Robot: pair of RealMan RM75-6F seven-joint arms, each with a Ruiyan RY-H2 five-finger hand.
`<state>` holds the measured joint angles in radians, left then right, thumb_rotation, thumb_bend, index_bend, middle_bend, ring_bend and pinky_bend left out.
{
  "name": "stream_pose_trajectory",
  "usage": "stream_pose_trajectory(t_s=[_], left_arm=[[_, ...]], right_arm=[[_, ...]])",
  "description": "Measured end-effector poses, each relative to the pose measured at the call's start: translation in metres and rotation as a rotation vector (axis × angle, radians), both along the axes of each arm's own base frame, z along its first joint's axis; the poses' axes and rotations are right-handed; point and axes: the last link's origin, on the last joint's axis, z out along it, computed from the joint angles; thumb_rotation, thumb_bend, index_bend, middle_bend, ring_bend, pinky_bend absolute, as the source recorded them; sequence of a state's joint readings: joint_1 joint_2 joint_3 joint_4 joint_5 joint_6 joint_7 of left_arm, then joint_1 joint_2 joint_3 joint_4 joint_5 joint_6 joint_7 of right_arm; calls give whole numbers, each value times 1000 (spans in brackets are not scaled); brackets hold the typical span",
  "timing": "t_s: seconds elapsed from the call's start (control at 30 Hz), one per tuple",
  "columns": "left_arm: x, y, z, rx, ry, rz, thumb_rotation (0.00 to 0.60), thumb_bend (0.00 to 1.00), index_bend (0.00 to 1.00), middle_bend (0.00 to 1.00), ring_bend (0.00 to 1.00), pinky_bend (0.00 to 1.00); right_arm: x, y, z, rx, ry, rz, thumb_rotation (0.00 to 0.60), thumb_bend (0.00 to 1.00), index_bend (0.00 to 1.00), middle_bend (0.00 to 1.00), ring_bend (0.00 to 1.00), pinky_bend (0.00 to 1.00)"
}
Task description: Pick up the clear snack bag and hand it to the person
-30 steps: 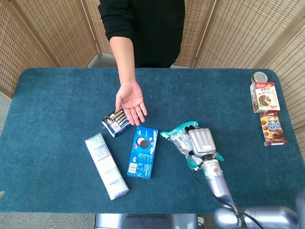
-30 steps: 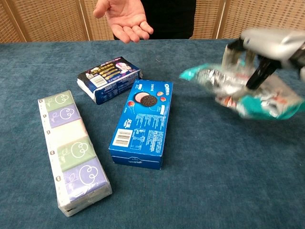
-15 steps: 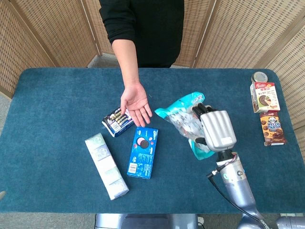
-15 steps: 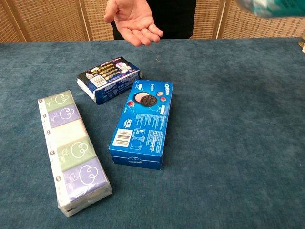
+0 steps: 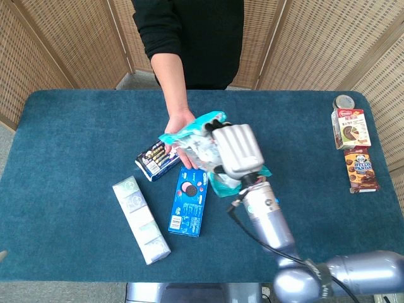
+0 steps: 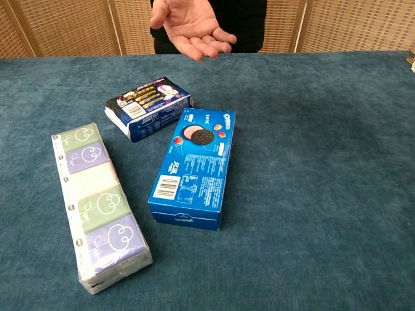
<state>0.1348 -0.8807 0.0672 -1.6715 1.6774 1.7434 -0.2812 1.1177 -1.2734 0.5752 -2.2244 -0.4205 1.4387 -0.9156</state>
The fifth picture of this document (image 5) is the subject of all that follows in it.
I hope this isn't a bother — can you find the silver robot right hand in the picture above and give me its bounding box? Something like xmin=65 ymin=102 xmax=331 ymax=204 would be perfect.
xmin=203 ymin=119 xmax=266 ymax=178

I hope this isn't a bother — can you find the person right hand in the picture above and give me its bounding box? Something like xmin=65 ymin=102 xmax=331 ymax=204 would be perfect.
xmin=163 ymin=109 xmax=200 ymax=170

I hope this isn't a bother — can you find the transparent bag with teal edges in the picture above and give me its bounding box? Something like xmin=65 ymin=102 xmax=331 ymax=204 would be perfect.
xmin=157 ymin=110 xmax=272 ymax=198

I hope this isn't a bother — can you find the person right forearm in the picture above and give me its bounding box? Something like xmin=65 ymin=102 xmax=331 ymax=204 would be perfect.
xmin=150 ymin=52 xmax=190 ymax=115

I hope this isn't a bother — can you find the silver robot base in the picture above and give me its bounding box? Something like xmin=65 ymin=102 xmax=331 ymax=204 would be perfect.
xmin=126 ymin=282 xmax=275 ymax=303

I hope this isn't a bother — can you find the dark blue cookie pack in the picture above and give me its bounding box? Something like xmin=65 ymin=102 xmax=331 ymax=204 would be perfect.
xmin=134 ymin=140 xmax=181 ymax=183

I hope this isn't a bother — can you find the person torso in black clothes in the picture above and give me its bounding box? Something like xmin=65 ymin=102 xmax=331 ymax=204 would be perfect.
xmin=131 ymin=0 xmax=246 ymax=91

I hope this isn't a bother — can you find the blue Oreo cookie box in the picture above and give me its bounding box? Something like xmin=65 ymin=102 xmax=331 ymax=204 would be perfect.
xmin=167 ymin=166 xmax=209 ymax=237

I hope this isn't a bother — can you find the teal blue table cloth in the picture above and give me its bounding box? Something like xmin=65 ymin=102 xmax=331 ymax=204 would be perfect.
xmin=0 ymin=90 xmax=404 ymax=283

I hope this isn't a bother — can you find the long pastel tissue multipack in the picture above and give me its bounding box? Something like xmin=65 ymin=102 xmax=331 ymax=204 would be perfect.
xmin=112 ymin=175 xmax=172 ymax=265

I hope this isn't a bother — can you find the Nestle wafer box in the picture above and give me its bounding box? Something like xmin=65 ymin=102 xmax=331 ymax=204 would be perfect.
xmin=330 ymin=108 xmax=372 ymax=150

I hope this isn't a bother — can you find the brown Hello Panda box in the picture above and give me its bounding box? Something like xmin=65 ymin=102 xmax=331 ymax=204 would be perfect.
xmin=343 ymin=147 xmax=381 ymax=194

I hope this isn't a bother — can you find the wicker folding screen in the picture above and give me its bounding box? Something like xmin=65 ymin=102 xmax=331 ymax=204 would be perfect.
xmin=0 ymin=0 xmax=404 ymax=173

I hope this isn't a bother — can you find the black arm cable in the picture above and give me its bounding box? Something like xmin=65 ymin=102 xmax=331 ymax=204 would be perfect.
xmin=227 ymin=201 xmax=360 ymax=303

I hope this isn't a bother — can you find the black elbow strap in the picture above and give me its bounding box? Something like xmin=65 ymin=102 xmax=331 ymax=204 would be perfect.
xmin=304 ymin=258 xmax=334 ymax=299

